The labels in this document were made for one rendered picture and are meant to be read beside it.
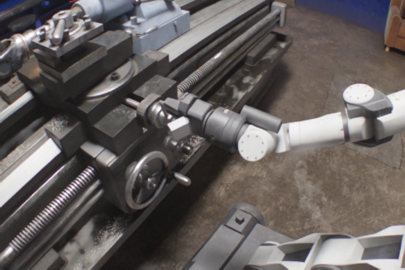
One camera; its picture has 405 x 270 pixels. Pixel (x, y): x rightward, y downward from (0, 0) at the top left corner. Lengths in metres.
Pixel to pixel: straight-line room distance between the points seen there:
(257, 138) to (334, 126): 0.17
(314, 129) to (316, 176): 1.29
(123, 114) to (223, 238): 0.76
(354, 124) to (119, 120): 0.62
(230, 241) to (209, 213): 0.35
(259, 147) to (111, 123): 0.43
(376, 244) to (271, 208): 0.92
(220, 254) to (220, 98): 0.86
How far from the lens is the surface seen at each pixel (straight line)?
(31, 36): 0.98
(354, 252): 0.92
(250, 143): 0.63
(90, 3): 1.09
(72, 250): 1.21
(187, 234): 1.59
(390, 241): 0.92
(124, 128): 0.84
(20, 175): 0.90
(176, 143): 1.03
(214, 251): 1.33
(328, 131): 0.63
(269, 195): 1.75
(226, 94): 1.71
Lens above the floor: 1.42
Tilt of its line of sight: 41 degrees down
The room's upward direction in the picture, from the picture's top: 1 degrees counter-clockwise
